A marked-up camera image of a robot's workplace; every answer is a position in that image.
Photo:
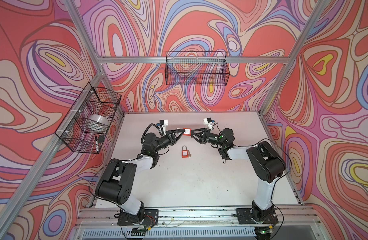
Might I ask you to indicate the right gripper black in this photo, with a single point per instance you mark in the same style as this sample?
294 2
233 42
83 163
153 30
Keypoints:
205 133

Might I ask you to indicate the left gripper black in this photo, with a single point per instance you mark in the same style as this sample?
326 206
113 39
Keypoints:
171 140

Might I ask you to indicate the red padlock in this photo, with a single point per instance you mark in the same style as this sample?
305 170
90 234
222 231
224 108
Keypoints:
185 152
187 132

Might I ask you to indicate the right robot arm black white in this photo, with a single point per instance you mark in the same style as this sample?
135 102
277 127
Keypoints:
266 162

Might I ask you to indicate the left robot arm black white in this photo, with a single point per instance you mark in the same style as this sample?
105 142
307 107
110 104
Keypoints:
116 182

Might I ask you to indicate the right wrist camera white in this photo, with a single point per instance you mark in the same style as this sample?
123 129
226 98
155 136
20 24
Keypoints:
209 123

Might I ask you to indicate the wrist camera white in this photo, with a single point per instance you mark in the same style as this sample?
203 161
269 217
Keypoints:
209 123
162 125

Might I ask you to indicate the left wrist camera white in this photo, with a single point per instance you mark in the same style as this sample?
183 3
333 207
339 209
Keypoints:
162 125

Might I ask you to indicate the black wire basket back wall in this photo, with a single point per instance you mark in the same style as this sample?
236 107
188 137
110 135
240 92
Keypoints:
197 68

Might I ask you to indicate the black wire basket wall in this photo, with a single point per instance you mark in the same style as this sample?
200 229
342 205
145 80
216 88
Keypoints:
91 115
197 68

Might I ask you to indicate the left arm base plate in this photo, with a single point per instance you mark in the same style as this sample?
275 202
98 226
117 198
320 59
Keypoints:
148 217

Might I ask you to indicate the black wire basket left wall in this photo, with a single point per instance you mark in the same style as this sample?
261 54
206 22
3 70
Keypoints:
91 115

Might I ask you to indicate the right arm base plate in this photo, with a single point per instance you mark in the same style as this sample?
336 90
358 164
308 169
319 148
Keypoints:
250 216

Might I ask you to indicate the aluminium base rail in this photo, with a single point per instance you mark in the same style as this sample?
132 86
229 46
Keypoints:
213 223

